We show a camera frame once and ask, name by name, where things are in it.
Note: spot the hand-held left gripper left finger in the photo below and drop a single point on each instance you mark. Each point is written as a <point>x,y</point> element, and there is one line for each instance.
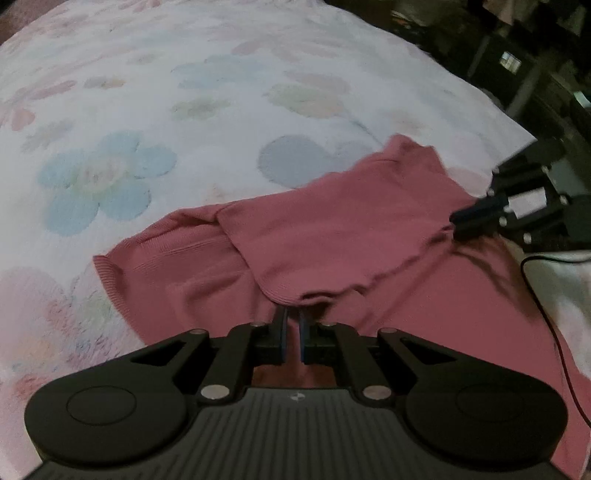
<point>280,339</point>

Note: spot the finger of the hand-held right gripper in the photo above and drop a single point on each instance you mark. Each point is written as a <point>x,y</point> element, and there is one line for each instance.
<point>482,227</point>
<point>480,207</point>

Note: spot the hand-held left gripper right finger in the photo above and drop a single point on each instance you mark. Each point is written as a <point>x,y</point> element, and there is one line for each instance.
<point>304,341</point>

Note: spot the pink turtleneck sweater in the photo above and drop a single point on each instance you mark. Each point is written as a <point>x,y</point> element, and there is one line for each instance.
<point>346,230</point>

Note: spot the dark furniture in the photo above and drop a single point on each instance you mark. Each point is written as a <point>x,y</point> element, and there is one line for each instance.
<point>508,41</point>

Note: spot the floral fleece blanket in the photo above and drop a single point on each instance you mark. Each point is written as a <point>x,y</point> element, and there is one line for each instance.
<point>138,92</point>

